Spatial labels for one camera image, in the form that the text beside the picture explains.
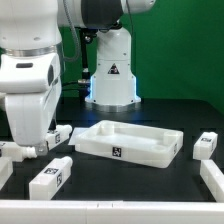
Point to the white right border block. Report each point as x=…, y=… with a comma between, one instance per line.
x=213, y=178

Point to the white desk tabletop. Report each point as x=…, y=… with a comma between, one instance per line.
x=145, y=145

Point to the white border block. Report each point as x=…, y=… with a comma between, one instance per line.
x=6, y=169
x=213, y=178

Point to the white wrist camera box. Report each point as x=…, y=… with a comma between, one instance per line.
x=20, y=75

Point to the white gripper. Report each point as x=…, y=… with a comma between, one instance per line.
x=31, y=115

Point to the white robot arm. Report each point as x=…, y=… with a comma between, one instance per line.
x=30, y=28

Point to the white left border block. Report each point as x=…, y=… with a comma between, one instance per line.
x=6, y=169

